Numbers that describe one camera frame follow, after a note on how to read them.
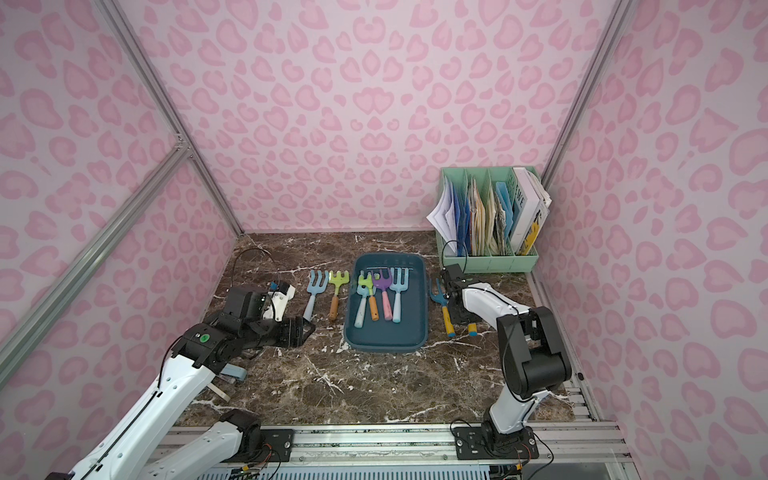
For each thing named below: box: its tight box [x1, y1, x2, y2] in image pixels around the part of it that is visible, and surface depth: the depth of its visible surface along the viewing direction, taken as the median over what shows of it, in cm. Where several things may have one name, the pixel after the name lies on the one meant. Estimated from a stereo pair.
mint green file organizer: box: [436, 166, 541, 273], surface depth 100 cm
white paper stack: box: [426, 176, 457, 253], surface depth 97 cm
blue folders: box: [453, 181, 471, 257], surface depth 100 cm
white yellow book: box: [510, 167, 552, 256], surface depth 99 cm
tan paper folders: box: [469, 179, 507, 257], surface depth 99 cm
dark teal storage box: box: [345, 253, 428, 353], surface depth 96 cm
